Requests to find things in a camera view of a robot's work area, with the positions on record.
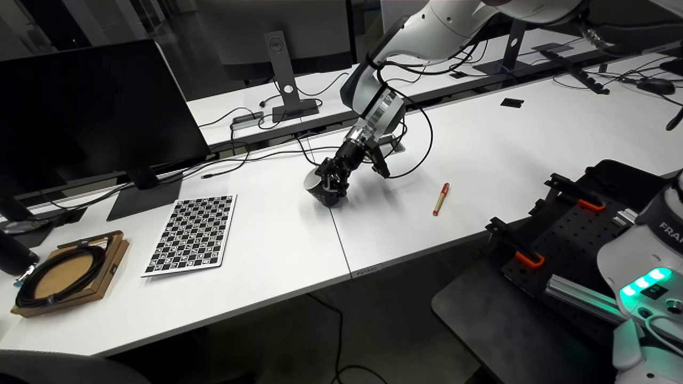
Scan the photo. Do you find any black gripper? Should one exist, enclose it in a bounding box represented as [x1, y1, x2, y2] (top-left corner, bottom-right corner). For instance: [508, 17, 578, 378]
[316, 122, 394, 199]

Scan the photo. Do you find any black ceramic mug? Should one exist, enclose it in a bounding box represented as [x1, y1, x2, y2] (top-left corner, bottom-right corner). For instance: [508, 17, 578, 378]
[303, 165, 352, 208]

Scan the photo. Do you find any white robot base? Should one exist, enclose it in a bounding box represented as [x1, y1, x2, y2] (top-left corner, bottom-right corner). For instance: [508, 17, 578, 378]
[595, 169, 683, 384]

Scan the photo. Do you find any rear table socket box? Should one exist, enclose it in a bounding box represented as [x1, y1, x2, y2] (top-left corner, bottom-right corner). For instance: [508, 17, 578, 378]
[228, 108, 268, 131]

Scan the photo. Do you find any red marker pen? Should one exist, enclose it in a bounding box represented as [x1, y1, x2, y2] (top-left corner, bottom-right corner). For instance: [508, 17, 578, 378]
[432, 181, 452, 217]

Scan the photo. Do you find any silver monitor stand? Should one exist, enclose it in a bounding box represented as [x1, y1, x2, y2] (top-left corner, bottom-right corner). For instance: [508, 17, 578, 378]
[262, 27, 320, 124]

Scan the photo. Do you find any black monitor on silver stand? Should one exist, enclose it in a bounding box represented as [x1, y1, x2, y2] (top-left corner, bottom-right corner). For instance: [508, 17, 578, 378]
[191, 0, 357, 79]

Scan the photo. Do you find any checkerboard calibration board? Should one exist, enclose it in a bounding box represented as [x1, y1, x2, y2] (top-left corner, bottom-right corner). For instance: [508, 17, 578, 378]
[141, 192, 240, 279]

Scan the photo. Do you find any black monitor stand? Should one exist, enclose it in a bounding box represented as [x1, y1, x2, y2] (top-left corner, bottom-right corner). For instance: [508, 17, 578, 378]
[475, 17, 563, 76]

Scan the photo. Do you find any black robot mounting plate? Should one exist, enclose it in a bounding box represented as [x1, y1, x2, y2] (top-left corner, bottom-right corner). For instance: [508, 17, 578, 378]
[429, 158, 683, 384]

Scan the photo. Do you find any square wooden box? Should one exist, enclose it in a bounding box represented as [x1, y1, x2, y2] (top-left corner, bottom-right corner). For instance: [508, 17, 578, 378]
[10, 229, 132, 320]

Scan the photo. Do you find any large black monitor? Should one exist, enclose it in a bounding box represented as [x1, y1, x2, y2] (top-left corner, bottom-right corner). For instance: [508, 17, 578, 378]
[0, 38, 213, 221]

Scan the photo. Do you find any black power strip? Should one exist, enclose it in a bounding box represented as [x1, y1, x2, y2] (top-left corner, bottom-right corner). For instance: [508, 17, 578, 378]
[569, 65, 614, 96]

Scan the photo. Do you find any black rimmed round dish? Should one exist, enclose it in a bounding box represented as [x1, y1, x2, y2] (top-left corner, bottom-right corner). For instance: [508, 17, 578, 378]
[14, 242, 107, 309]

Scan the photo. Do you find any black power brick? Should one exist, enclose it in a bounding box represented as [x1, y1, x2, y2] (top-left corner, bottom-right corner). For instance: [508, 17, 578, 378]
[636, 75, 677, 96]

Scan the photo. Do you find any black looped power cable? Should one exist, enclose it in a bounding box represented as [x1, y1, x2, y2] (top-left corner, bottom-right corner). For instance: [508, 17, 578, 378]
[292, 131, 345, 171]

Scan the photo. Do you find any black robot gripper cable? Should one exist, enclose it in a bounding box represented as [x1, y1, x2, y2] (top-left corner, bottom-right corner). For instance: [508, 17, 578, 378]
[387, 104, 439, 181]

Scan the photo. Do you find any black floor cable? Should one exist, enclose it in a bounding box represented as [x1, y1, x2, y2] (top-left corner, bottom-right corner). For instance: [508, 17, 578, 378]
[306, 289, 392, 384]

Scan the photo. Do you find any black clamp with orange handle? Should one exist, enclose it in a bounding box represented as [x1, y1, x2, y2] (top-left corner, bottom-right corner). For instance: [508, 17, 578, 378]
[543, 171, 609, 216]
[485, 216, 550, 273]

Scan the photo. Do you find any aluminium profile rail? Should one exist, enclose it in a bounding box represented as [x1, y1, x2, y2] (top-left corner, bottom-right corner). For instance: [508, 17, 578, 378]
[544, 274, 624, 325]

